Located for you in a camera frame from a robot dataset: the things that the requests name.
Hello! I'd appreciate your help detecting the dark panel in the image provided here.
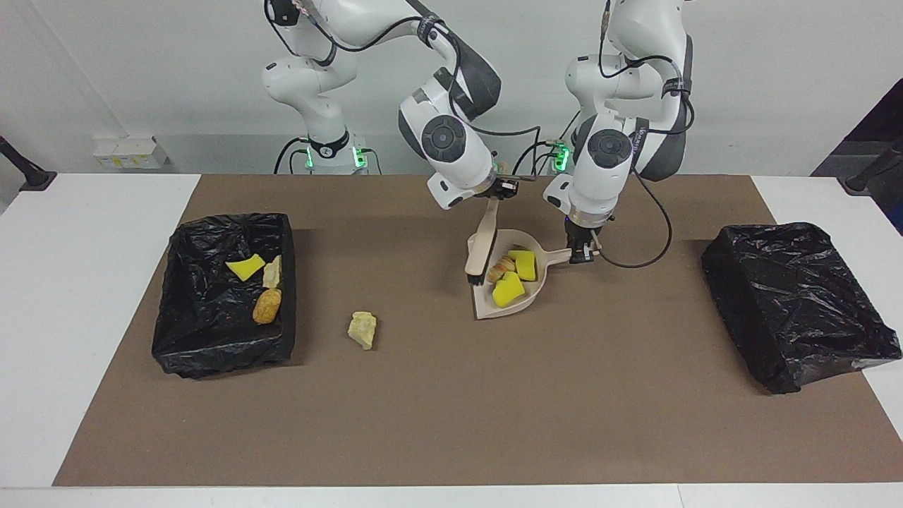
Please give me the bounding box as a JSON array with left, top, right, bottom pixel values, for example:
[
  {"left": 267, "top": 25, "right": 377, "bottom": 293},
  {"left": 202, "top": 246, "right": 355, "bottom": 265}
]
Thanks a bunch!
[{"left": 811, "top": 76, "right": 903, "bottom": 238}]

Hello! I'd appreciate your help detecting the brown table mat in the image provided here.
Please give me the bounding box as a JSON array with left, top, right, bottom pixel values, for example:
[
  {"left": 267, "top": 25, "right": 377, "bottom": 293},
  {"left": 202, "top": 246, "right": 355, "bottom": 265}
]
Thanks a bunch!
[{"left": 53, "top": 174, "right": 903, "bottom": 488}]

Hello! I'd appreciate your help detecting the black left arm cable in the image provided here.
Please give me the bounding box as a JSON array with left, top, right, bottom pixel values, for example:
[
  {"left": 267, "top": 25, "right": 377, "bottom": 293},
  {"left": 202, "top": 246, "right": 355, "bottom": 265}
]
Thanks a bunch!
[{"left": 597, "top": 0, "right": 696, "bottom": 270}]

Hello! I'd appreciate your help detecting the beige brush with black bristles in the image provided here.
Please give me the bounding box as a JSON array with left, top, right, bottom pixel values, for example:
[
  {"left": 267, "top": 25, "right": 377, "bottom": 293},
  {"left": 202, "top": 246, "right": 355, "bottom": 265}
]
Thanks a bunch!
[{"left": 463, "top": 199, "right": 499, "bottom": 285}]

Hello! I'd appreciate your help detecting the beige plastic dustpan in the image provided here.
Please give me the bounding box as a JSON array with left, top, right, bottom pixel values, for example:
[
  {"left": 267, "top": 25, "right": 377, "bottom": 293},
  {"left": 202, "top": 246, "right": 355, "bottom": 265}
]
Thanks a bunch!
[{"left": 467, "top": 229, "right": 574, "bottom": 320}]

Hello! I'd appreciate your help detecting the brown bread roll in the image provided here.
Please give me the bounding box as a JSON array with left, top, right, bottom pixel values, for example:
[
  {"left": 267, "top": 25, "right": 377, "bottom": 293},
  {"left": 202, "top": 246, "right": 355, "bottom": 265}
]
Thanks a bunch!
[{"left": 252, "top": 287, "right": 284, "bottom": 326}]

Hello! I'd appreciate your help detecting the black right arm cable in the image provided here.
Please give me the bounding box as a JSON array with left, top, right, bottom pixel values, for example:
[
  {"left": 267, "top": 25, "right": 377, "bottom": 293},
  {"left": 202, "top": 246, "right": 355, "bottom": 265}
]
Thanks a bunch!
[{"left": 264, "top": 0, "right": 565, "bottom": 177}]

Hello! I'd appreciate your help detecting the bin lined with black bag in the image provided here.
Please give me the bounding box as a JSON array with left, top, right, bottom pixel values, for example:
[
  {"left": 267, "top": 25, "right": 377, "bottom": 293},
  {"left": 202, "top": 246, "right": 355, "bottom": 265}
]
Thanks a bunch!
[
  {"left": 700, "top": 222, "right": 903, "bottom": 395},
  {"left": 151, "top": 212, "right": 298, "bottom": 380}
]

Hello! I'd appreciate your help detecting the black clamp stand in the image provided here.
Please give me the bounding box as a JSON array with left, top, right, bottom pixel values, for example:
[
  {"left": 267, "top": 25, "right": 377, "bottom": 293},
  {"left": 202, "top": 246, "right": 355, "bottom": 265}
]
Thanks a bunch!
[
  {"left": 0, "top": 135, "right": 58, "bottom": 193},
  {"left": 844, "top": 137, "right": 903, "bottom": 195}
]

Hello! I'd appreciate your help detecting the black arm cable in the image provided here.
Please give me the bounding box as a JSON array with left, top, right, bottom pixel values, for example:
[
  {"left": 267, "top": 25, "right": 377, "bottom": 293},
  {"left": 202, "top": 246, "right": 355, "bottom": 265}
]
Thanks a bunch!
[
  {"left": 264, "top": 0, "right": 565, "bottom": 177},
  {"left": 597, "top": 0, "right": 696, "bottom": 270}
]

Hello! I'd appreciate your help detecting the yellow sponge piece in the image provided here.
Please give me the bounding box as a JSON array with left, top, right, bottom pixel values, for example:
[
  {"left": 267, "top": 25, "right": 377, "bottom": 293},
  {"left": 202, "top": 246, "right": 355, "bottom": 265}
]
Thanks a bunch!
[
  {"left": 491, "top": 272, "right": 526, "bottom": 309},
  {"left": 225, "top": 253, "right": 267, "bottom": 283},
  {"left": 508, "top": 249, "right": 538, "bottom": 282}
]

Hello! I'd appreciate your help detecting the white wall socket box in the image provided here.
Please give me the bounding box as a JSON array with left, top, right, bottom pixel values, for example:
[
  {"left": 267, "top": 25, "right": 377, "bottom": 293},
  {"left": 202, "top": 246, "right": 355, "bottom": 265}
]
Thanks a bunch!
[{"left": 92, "top": 135, "right": 169, "bottom": 171}]

